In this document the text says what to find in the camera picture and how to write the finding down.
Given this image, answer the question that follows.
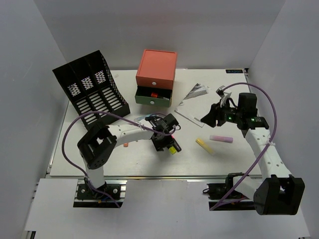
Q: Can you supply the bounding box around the yellow pastel highlighter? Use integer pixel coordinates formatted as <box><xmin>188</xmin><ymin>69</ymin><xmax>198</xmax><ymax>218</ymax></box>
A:
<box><xmin>195</xmin><ymin>138</ymin><xmax>215</xmax><ymax>155</ymax></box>

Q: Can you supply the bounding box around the blue pastel highlighter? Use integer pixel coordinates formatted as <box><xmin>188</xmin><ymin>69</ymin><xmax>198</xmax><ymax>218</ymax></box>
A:
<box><xmin>134</xmin><ymin>115</ymin><xmax>151</xmax><ymax>122</ymax></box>

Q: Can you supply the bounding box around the green drawer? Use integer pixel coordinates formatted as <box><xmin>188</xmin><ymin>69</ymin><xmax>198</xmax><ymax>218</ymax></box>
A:
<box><xmin>135</xmin><ymin>86</ymin><xmax>172</xmax><ymax>108</ymax></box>

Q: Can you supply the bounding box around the black file organizer rack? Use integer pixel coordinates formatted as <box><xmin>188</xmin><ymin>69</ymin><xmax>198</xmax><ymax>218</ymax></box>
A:
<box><xmin>53</xmin><ymin>50</ymin><xmax>130</xmax><ymax>117</ymax></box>

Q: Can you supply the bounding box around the black orange highlighter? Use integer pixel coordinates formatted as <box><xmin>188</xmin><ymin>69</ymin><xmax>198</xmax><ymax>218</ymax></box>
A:
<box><xmin>151</xmin><ymin>92</ymin><xmax>169</xmax><ymax>100</ymax></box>

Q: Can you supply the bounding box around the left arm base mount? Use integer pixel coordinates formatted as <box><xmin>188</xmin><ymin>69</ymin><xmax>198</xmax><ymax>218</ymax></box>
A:
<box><xmin>73</xmin><ymin>180</ymin><xmax>126</xmax><ymax>209</ymax></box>

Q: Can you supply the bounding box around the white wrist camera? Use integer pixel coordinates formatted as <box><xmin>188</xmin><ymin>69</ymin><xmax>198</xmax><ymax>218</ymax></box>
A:
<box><xmin>216</xmin><ymin>86</ymin><xmax>232</xmax><ymax>107</ymax></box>
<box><xmin>145</xmin><ymin>116</ymin><xmax>164</xmax><ymax>128</ymax></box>

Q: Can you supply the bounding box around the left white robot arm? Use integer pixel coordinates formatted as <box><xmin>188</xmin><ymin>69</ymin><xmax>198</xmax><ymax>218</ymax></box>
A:
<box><xmin>77</xmin><ymin>114</ymin><xmax>181</xmax><ymax>199</ymax></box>

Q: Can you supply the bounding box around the lilac pastel highlighter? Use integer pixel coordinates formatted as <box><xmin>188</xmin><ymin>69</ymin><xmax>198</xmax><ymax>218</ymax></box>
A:
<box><xmin>209</xmin><ymin>135</ymin><xmax>233</xmax><ymax>143</ymax></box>

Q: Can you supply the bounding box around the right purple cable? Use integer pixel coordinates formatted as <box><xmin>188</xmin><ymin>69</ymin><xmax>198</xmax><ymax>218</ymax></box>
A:
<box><xmin>210</xmin><ymin>83</ymin><xmax>278</xmax><ymax>212</ymax></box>

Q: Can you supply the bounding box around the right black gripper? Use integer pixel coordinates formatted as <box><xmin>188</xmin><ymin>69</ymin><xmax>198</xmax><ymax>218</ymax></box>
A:
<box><xmin>201</xmin><ymin>98</ymin><xmax>243</xmax><ymax>128</ymax></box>

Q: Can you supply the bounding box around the black yellow highlighter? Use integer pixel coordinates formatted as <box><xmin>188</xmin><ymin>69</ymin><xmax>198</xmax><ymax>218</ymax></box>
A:
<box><xmin>169</xmin><ymin>146</ymin><xmax>177</xmax><ymax>155</ymax></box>

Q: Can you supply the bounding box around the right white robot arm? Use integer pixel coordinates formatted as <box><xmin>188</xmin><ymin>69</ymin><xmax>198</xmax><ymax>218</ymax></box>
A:
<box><xmin>201</xmin><ymin>90</ymin><xmax>305</xmax><ymax>215</ymax></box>

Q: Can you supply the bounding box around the blue table label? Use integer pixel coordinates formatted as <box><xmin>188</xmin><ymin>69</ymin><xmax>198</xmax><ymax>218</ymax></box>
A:
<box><xmin>225</xmin><ymin>69</ymin><xmax>243</xmax><ymax>74</ymax></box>

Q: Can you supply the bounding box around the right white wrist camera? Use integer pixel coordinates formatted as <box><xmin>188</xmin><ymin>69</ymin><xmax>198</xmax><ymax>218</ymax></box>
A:
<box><xmin>216</xmin><ymin>86</ymin><xmax>232</xmax><ymax>107</ymax></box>

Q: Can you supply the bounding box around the coral top drawer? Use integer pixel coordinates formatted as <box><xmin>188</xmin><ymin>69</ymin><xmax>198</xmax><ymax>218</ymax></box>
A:
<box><xmin>136</xmin><ymin>76</ymin><xmax>174</xmax><ymax>90</ymax></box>

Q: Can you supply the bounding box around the white booklet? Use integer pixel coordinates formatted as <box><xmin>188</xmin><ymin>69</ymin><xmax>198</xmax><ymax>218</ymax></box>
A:
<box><xmin>174</xmin><ymin>83</ymin><xmax>219</xmax><ymax>127</ymax></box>

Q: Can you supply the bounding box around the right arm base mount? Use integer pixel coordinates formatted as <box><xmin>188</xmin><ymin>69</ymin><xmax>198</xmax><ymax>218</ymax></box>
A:
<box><xmin>202</xmin><ymin>173</ymin><xmax>255</xmax><ymax>211</ymax></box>

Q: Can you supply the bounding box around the black pink highlighter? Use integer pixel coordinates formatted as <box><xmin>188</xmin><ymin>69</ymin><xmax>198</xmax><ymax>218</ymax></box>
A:
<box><xmin>171</xmin><ymin>136</ymin><xmax>181</xmax><ymax>152</ymax></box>

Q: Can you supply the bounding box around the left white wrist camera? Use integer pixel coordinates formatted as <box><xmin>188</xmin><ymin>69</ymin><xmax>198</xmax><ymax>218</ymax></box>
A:
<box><xmin>145</xmin><ymin>116</ymin><xmax>164</xmax><ymax>128</ymax></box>

